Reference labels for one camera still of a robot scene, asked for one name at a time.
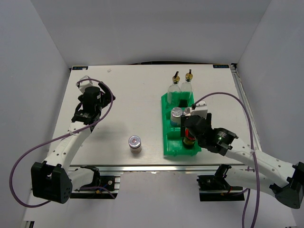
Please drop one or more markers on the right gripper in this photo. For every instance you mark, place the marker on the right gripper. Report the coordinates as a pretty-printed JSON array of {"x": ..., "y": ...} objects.
[{"x": 183, "y": 128}]

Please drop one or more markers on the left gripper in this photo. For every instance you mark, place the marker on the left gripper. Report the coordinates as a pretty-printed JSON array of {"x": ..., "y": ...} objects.
[{"x": 107, "y": 97}]

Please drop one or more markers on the silver lid spice jar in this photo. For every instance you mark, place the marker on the silver lid spice jar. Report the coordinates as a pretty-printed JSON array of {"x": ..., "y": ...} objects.
[{"x": 187, "y": 111}]

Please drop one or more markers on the blue label white jar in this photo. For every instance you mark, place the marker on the blue label white jar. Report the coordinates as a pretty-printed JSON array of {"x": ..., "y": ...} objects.
[{"x": 175, "y": 116}]

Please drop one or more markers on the dark sauce glass bottle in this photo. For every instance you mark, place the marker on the dark sauce glass bottle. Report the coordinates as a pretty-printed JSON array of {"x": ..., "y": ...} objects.
[{"x": 186, "y": 90}]

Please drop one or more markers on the red lid sauce jar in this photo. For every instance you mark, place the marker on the red lid sauce jar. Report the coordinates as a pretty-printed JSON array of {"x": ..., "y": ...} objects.
[{"x": 188, "y": 140}]

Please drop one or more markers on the clear oil bottle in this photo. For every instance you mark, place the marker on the clear oil bottle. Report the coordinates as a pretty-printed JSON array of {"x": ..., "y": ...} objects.
[{"x": 174, "y": 90}]

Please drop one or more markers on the small silver lid jar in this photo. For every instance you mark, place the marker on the small silver lid jar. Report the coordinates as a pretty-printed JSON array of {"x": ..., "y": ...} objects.
[{"x": 135, "y": 144}]

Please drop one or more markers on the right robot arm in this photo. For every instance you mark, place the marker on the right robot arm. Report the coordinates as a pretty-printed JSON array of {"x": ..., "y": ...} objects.
[{"x": 282, "y": 180}]

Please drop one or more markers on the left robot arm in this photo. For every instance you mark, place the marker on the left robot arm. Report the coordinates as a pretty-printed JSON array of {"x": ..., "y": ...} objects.
[{"x": 51, "y": 179}]

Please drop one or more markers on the left table logo sticker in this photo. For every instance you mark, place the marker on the left table logo sticker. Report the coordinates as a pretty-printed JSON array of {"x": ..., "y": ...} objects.
[{"x": 79, "y": 67}]

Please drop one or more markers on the table logo sticker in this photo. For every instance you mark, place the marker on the table logo sticker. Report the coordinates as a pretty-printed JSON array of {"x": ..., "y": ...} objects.
[
  {"x": 79, "y": 67},
  {"x": 220, "y": 66}
]

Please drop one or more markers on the green divided bin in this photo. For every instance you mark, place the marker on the green divided bin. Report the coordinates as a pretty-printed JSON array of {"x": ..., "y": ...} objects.
[{"x": 172, "y": 139}]

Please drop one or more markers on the right table logo sticker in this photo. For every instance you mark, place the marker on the right table logo sticker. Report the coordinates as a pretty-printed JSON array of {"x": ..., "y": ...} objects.
[{"x": 220, "y": 66}]

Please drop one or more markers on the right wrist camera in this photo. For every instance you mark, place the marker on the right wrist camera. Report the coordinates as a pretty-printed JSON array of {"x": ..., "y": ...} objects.
[{"x": 200, "y": 109}]

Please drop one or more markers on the right aluminium rail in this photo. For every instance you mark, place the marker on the right aluminium rail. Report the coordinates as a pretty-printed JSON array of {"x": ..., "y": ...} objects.
[{"x": 243, "y": 97}]

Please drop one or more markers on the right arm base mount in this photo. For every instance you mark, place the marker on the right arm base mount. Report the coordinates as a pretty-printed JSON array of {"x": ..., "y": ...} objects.
[{"x": 212, "y": 191}]

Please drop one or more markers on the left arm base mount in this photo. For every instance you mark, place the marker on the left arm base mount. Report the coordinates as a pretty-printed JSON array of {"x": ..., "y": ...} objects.
[{"x": 99, "y": 185}]

